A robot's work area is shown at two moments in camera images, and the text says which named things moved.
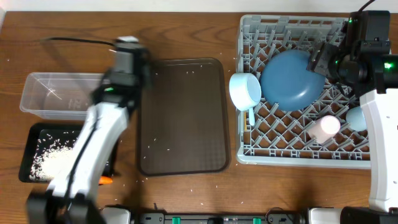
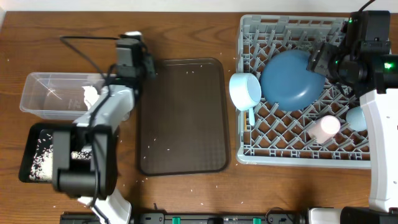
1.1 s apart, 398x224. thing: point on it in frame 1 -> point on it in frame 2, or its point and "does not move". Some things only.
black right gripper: x=320 y=58 does not move
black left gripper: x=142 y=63 -> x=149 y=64
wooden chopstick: x=245 y=122 does not move
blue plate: x=288 y=84 does not move
